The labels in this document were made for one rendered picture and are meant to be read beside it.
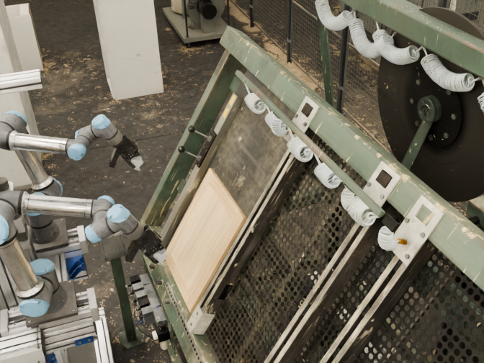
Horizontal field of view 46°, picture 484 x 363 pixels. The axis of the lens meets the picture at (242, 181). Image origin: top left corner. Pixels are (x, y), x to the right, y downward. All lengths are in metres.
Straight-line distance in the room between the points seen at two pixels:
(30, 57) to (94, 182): 2.78
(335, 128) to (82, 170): 3.76
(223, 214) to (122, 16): 4.00
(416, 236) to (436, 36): 0.86
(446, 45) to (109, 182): 3.68
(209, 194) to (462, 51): 1.34
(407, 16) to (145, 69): 4.55
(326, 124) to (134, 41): 4.54
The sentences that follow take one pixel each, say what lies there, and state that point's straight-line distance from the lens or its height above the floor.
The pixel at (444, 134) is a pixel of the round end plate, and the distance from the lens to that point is 2.43.
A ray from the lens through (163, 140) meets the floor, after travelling 5.80.
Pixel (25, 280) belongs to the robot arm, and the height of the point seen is 1.35.
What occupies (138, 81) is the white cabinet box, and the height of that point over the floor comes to 0.19.
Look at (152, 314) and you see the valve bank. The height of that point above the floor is 0.74.
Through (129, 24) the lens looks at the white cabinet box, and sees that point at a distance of 6.40.
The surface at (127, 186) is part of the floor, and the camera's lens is 5.21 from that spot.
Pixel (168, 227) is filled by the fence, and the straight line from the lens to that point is 3.06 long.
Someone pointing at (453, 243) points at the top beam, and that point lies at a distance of 1.68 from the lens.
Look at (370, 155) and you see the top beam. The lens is 1.94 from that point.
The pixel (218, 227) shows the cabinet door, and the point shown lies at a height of 1.24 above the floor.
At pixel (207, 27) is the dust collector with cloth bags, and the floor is 0.24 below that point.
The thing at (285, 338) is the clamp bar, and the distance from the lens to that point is 2.16.
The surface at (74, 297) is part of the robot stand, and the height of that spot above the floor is 1.04.
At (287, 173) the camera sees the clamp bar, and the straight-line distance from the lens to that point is 2.29.
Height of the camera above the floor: 2.97
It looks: 35 degrees down
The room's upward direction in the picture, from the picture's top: 2 degrees counter-clockwise
